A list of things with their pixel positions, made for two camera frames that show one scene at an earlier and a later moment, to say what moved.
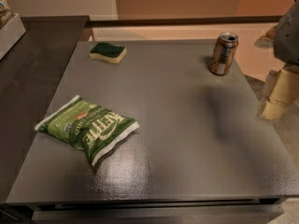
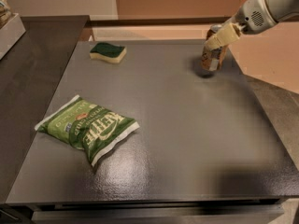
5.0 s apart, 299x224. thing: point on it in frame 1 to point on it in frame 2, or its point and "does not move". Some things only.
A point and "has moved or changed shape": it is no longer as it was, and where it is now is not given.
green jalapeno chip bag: (93, 130) does not move
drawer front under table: (227, 214) does not move
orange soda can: (223, 52) has moved or changed shape
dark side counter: (29, 78) does not move
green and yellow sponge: (108, 52) does not move
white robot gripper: (288, 37) to (252, 19)
